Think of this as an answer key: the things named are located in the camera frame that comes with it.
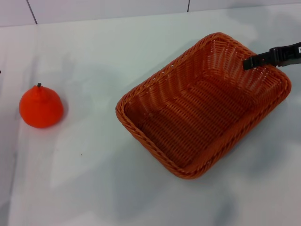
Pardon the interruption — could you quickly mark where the orange woven wicker basket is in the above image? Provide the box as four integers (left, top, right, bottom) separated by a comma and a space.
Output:
115, 32, 292, 180

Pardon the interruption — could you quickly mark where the orange toy fruit with stem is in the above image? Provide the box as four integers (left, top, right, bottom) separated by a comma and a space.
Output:
18, 82, 64, 129

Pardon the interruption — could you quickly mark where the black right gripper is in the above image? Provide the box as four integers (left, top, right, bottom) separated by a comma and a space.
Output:
243, 41, 301, 71

